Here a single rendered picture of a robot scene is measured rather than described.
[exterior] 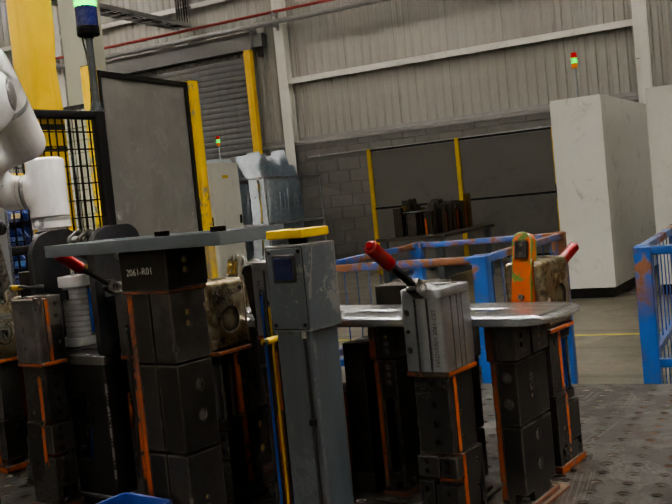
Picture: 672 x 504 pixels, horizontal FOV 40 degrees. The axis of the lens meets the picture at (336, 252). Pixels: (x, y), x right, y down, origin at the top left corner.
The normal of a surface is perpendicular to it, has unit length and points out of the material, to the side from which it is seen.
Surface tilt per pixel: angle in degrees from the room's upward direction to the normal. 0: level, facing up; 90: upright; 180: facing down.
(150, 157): 90
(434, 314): 90
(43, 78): 90
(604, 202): 90
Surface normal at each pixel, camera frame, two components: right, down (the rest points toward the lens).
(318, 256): 0.80, -0.05
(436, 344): -0.59, 0.10
